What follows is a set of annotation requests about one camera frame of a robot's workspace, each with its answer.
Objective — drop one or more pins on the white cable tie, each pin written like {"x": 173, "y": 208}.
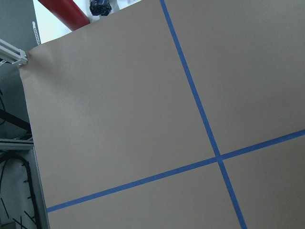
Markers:
{"x": 36, "y": 34}

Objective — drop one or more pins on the folded dark blue umbrella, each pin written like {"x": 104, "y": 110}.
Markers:
{"x": 100, "y": 7}

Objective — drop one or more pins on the aluminium frame post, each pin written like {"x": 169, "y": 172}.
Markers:
{"x": 12, "y": 54}

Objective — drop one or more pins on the red metal bottle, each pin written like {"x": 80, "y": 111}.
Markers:
{"x": 67, "y": 12}

